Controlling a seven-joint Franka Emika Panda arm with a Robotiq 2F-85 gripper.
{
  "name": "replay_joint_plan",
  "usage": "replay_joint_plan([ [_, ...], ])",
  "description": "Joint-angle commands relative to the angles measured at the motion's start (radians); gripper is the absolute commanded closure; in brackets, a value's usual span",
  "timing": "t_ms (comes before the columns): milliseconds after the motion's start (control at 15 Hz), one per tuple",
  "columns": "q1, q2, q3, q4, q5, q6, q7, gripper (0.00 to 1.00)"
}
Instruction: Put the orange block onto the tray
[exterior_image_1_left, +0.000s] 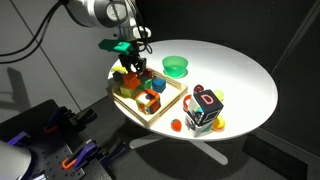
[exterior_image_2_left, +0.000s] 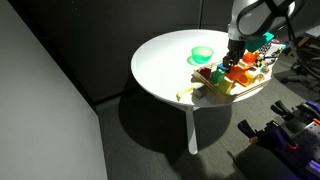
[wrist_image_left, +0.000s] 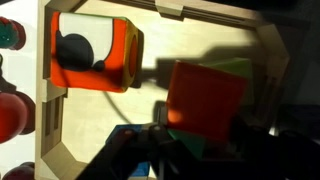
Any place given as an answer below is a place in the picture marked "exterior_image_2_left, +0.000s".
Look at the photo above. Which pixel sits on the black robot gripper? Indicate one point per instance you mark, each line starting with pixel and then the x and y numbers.
pixel 236 46

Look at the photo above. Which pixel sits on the orange cube block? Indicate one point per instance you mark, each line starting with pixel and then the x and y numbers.
pixel 235 72

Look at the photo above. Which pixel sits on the blue cube block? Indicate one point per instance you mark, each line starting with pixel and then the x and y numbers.
pixel 221 67

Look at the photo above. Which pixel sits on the green cube block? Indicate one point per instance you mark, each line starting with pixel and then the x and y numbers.
pixel 217 76

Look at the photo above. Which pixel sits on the yellow-green cube block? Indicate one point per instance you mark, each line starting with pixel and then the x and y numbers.
pixel 225 86

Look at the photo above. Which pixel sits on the wooden tray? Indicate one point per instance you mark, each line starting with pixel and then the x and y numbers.
pixel 233 88

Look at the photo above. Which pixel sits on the pink cube block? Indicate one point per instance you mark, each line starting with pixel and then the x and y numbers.
pixel 205 72

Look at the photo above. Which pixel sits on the grey cube block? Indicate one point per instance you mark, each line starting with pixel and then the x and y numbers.
pixel 200 92

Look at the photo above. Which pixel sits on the green plastic bowl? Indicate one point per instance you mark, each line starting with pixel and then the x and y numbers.
pixel 202 54

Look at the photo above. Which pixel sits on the white black patterned cube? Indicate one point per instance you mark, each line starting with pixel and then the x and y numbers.
pixel 263 60

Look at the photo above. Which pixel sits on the yellow toy banana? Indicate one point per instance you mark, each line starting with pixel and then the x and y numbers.
pixel 184 92

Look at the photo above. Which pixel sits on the black office chair base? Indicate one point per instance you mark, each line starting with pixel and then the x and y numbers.
pixel 300 71

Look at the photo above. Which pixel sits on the black spring clamp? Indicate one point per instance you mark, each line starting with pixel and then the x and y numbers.
pixel 250 130
pixel 282 110

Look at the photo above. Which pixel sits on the white table base legs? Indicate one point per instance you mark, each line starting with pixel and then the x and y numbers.
pixel 191 131

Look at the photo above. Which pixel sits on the purple clamp with orange tip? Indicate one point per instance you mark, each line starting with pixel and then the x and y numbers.
pixel 283 135
pixel 310 107

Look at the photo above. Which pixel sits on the black perforated mounting board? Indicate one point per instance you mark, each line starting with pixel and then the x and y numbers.
pixel 305 143

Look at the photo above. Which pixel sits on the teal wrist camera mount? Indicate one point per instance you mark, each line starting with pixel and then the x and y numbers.
pixel 260 41

